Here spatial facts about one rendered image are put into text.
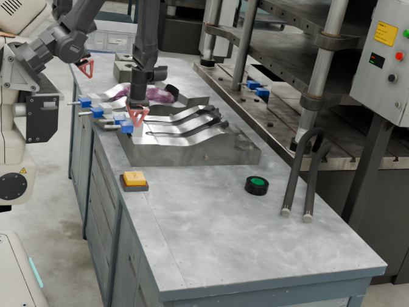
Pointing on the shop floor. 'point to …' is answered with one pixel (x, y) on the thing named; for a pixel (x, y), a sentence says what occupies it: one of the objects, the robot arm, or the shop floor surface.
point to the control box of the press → (380, 95)
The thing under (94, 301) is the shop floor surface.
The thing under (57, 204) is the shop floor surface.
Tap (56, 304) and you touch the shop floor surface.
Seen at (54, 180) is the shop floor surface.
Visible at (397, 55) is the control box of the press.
